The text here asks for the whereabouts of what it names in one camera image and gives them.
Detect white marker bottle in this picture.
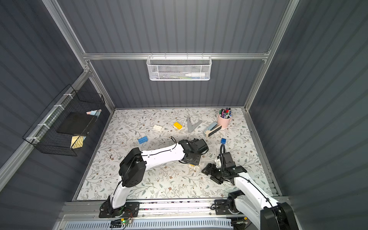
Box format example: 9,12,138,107
186,72,206,78

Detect pink pen cup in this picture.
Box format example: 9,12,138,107
217,107,232,129

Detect black wire basket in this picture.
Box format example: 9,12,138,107
23,87,105,156

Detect black notebook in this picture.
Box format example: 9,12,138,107
57,112,97,136

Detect long light blue lego brick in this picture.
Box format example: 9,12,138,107
138,136,148,144

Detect yellow long lego brick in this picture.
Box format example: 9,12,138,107
173,122,183,130

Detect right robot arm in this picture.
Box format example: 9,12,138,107
202,152,299,230

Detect yellow sticky notes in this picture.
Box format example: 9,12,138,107
71,136,86,149

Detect floral table mat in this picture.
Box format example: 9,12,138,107
76,107,273,201

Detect white lego brick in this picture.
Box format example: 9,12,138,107
153,125,163,132

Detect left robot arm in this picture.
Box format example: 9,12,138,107
108,137,209,209

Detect pastel sticky note pad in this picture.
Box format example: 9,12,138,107
86,109,102,117

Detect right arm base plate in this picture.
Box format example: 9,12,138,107
210,199,243,215

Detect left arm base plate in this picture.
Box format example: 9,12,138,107
99,201,140,218

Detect grey V-shaped bracket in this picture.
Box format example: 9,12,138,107
186,116,202,133

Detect white wire mesh basket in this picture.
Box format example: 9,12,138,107
146,55,212,81

